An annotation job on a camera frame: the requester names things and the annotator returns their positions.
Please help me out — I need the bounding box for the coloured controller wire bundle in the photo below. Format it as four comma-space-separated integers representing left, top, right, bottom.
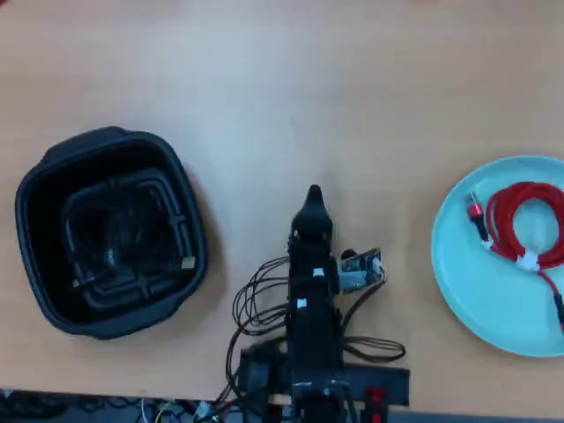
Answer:
140, 396, 243, 423

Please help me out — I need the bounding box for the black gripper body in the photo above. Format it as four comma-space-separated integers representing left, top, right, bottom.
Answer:
287, 231, 339, 284

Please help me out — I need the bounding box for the red braided charging cable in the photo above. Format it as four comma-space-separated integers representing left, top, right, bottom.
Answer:
464, 181, 564, 335

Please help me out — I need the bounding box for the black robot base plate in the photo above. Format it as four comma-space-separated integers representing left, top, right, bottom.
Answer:
240, 343, 411, 407

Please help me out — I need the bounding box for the light blue round plate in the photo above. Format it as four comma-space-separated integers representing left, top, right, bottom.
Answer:
430, 154, 564, 359

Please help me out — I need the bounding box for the black servo wire bundle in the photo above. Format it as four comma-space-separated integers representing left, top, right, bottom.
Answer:
226, 255, 294, 402

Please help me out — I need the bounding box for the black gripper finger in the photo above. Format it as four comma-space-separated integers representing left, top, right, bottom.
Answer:
292, 184, 315, 234
313, 184, 335, 234

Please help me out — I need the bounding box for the dark cable tangle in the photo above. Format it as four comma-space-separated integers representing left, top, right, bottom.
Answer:
0, 389, 142, 423

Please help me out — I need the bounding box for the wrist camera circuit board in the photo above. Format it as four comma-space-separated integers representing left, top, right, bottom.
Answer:
338, 247, 385, 295

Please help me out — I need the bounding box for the red table clamp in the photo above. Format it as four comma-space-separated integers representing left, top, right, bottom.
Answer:
363, 387, 390, 423

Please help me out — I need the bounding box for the black square plastic bowl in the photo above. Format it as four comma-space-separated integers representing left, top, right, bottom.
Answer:
14, 126, 210, 341

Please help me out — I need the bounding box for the black charging cable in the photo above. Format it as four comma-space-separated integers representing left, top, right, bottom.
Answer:
63, 175, 198, 294

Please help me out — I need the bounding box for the black table clamp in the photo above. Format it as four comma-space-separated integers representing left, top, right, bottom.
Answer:
240, 347, 275, 418

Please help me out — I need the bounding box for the thin black camera cable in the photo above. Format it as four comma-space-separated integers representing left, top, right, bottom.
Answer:
341, 268, 407, 365

